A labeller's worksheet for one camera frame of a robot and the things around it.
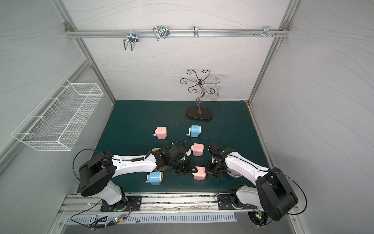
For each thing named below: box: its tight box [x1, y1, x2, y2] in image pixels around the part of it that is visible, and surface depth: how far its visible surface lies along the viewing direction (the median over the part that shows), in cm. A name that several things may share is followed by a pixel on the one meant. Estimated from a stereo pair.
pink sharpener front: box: [193, 166, 206, 181], surface depth 78 cm
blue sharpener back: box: [186, 125, 202, 137], surface depth 97 cm
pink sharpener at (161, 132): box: [152, 126, 168, 139], surface depth 97 cm
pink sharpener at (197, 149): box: [190, 143, 205, 157], surface depth 88 cm
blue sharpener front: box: [145, 171, 164, 186], surface depth 76 cm
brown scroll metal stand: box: [180, 69, 221, 120], surface depth 95 cm
